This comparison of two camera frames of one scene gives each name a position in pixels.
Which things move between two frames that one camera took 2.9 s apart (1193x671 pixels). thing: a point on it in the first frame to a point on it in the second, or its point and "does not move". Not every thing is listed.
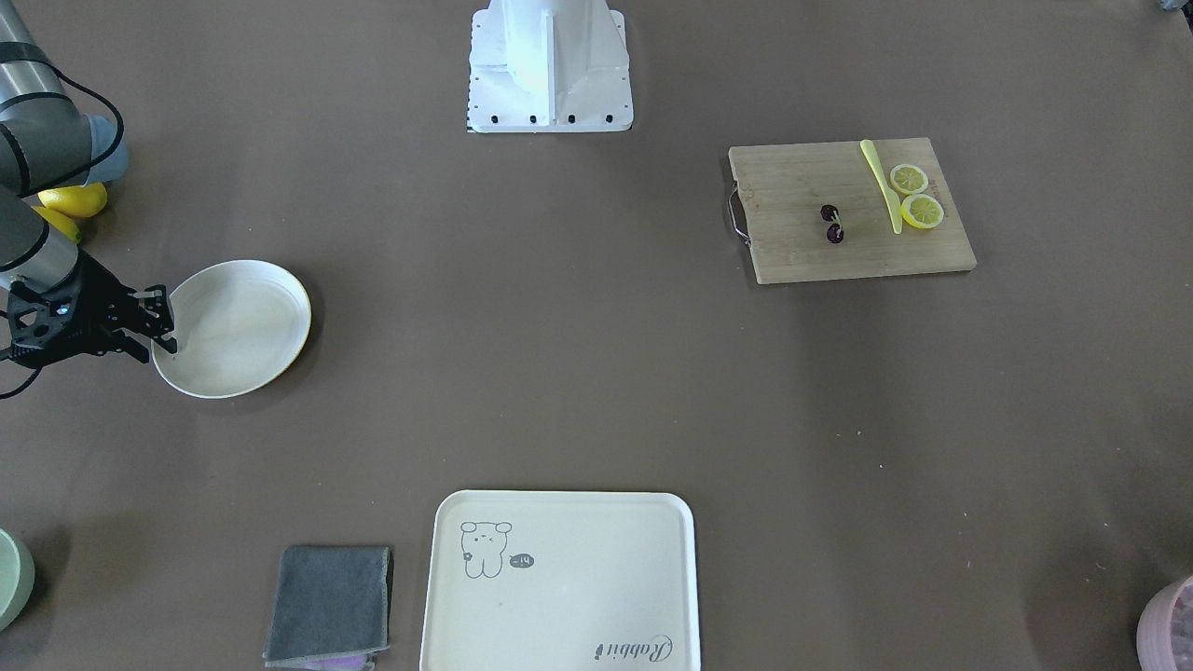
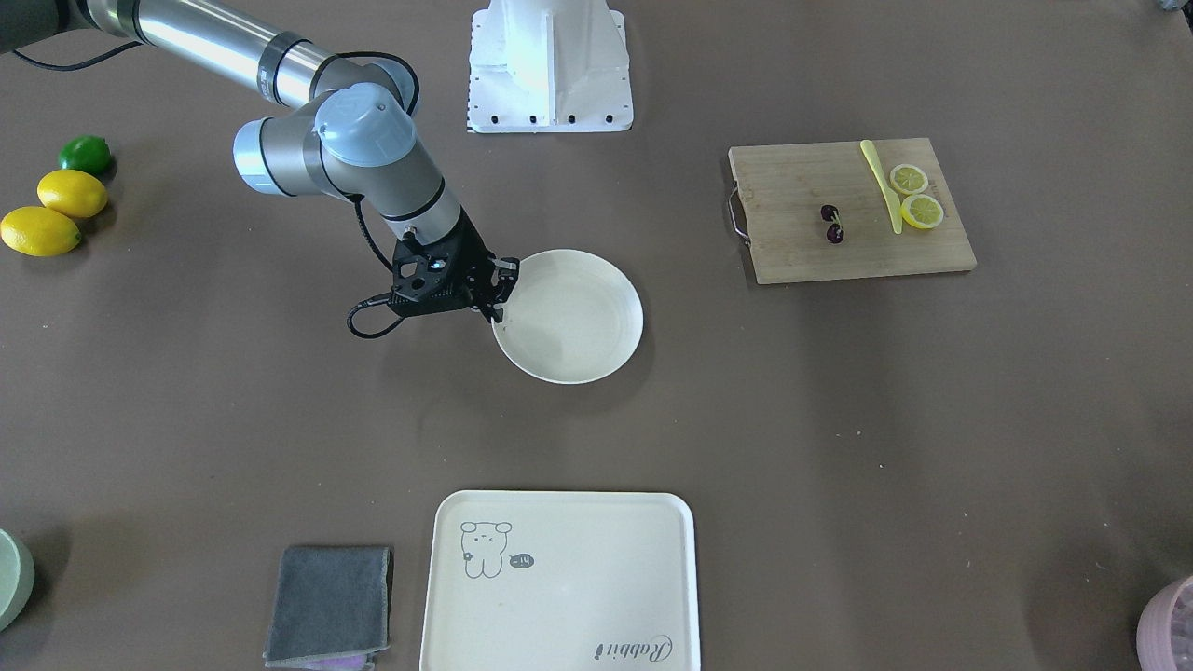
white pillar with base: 549,66 does not move
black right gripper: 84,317 to 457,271
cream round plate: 237,325 to 573,318
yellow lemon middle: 75,200 does not move
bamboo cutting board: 783,188 does not move
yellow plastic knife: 893,204 does not move
